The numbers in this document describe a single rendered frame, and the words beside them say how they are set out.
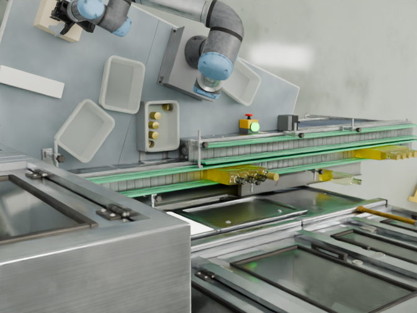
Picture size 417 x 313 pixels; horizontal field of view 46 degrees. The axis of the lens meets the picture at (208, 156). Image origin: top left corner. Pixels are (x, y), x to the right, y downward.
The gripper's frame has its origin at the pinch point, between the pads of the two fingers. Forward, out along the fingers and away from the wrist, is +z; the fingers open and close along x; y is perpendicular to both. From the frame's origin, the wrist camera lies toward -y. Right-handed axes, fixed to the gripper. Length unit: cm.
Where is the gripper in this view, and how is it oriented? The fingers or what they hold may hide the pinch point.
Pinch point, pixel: (62, 18)
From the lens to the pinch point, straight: 205.7
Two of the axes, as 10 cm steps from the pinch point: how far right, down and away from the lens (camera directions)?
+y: -7.6, -2.6, -6.0
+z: -5.9, -1.3, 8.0
